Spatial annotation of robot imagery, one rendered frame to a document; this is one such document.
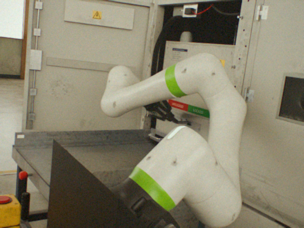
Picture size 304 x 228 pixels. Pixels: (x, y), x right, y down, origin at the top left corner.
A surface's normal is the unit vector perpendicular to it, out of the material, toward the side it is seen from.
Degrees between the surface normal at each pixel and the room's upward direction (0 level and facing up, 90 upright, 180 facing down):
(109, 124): 90
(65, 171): 90
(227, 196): 79
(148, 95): 116
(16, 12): 90
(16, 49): 90
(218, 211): 101
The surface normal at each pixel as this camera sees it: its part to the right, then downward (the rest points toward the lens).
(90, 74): 0.22, 0.18
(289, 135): -0.82, 0.00
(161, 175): 0.02, -0.35
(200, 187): 0.10, 0.42
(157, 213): -0.31, -0.77
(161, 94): -0.50, 0.60
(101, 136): 0.56, 0.20
